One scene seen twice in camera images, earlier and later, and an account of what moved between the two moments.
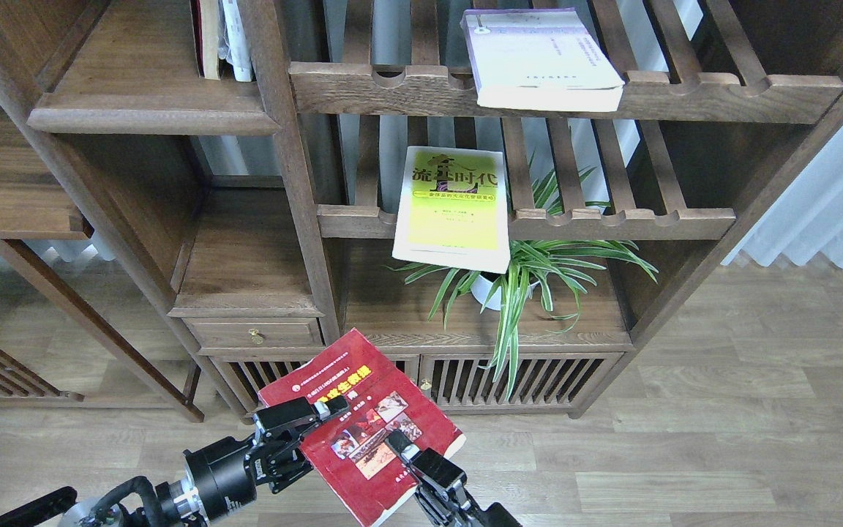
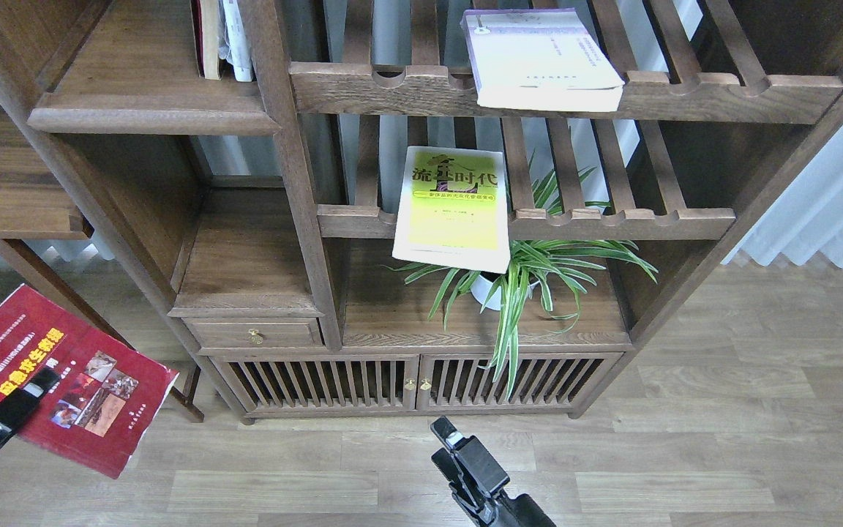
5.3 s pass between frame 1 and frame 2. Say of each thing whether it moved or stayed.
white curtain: stayed
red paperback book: moved
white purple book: stayed
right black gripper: moved
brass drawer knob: stayed
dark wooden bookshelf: stayed
